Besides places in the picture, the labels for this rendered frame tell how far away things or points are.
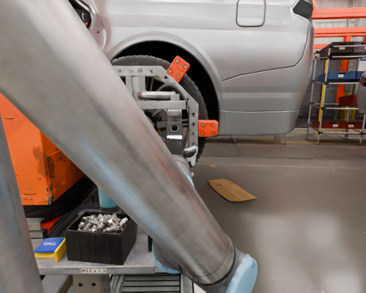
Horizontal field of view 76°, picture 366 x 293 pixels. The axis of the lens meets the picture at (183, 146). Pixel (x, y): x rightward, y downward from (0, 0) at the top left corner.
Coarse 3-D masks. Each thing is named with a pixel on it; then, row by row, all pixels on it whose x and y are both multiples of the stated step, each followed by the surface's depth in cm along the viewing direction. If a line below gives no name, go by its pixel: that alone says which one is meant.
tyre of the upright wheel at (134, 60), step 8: (128, 56) 107; (136, 56) 107; (144, 56) 108; (152, 56) 108; (112, 64) 107; (120, 64) 107; (128, 64) 107; (136, 64) 107; (144, 64) 107; (152, 64) 108; (160, 64) 108; (168, 64) 108; (184, 80) 109; (184, 88) 110; (192, 88) 110; (192, 96) 111; (200, 96) 112; (200, 104) 112; (200, 112) 113; (200, 144) 116; (200, 152) 117
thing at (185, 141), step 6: (150, 78) 112; (156, 78) 109; (150, 84) 112; (150, 90) 112; (186, 108) 112; (150, 114) 115; (156, 114) 115; (156, 120) 116; (162, 120) 117; (186, 120) 116; (156, 126) 116; (162, 126) 116; (186, 132) 135; (162, 138) 117; (186, 138) 123; (186, 144) 116
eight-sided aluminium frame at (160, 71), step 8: (120, 72) 100; (128, 72) 100; (136, 72) 100; (144, 72) 100; (152, 72) 100; (160, 72) 100; (168, 80) 101; (184, 96) 103; (192, 104) 103; (192, 112) 104; (192, 120) 105; (192, 128) 106; (192, 136) 107; (192, 144) 109
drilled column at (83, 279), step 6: (78, 276) 82; (84, 276) 82; (90, 276) 82; (96, 276) 82; (102, 276) 84; (108, 276) 91; (78, 282) 83; (84, 282) 83; (90, 282) 83; (96, 282) 83; (102, 282) 84; (108, 282) 91; (78, 288) 83; (84, 288) 83; (90, 288) 83; (96, 288) 83; (102, 288) 84; (108, 288) 91
